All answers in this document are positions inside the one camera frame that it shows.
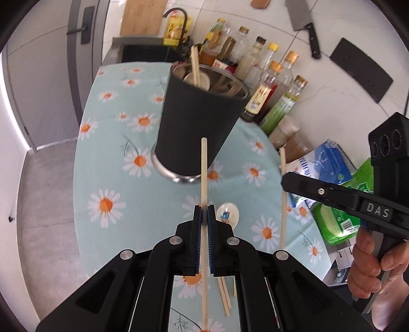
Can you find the black wall socket panel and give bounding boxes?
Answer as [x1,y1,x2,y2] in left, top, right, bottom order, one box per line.
[329,37,394,103]

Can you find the yellow cap bottle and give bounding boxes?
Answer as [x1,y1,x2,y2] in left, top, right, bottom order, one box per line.
[256,42,280,84]

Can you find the dark soy sauce jug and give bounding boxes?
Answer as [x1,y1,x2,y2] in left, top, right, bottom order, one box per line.
[212,36,238,75]

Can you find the green label bottle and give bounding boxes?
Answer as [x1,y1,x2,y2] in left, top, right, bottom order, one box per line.
[259,75,309,135]

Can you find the black faucet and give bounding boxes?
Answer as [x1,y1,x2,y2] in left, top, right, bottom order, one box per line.
[163,8,190,53]

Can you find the green sugar bag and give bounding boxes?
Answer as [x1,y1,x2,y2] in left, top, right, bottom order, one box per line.
[311,158,375,246]

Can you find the black sink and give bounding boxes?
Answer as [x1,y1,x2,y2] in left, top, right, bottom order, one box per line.
[121,44,180,63]

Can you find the black cylindrical utensil holder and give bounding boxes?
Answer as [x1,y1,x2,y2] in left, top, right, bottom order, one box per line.
[150,61,250,186]

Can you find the person's right hand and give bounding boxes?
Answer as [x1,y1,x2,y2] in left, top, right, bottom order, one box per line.
[348,230,409,332]

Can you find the white lid spice jar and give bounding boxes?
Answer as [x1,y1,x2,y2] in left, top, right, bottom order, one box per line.
[268,115,300,148]

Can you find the steel cleaver black handle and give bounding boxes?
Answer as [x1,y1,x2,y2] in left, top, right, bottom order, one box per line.
[284,0,322,60]

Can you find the yellow oil bottle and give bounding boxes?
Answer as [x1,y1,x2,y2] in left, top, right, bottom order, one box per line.
[163,15,193,46]

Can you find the white and blue salt bag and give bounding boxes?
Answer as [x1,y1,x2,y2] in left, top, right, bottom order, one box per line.
[287,139,356,205]

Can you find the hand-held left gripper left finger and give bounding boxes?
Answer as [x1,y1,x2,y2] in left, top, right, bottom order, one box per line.
[35,204,202,332]

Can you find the black door handle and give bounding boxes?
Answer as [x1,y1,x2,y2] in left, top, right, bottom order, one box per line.
[66,6,95,45]

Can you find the grey door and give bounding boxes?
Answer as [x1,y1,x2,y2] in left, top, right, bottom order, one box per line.
[5,0,110,151]

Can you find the wooden chopstick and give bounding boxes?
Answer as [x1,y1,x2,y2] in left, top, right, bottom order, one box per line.
[200,137,209,332]
[190,45,201,87]
[279,147,287,250]

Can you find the clear bottle gold cap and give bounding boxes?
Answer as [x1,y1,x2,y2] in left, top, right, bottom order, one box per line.
[235,26,250,64]

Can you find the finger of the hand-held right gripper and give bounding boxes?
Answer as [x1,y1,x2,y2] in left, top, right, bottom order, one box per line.
[281,171,362,221]

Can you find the brown spice jar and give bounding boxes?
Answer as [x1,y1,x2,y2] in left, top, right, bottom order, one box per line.
[281,132,315,165]

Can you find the brown sauce bottle white label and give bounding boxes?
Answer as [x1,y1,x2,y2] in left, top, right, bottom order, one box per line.
[242,61,284,124]

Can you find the blue print ceramic spoon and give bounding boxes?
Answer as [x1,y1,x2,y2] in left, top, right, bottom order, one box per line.
[216,203,240,229]

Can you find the daisy print blue tablecloth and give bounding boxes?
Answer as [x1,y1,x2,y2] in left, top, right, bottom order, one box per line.
[72,61,333,332]

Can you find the pile of wooden chopsticks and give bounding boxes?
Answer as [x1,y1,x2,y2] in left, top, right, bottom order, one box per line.
[218,277,238,318]

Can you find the black cap bottle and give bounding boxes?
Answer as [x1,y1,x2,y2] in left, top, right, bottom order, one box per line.
[235,36,268,82]

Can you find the wooden cutting board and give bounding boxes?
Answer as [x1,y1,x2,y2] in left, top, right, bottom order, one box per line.
[119,0,168,37]

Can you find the tall gold cap bottle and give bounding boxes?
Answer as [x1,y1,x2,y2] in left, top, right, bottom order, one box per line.
[278,50,301,96]

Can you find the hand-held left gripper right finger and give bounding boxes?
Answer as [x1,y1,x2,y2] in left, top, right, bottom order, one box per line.
[207,204,374,332]

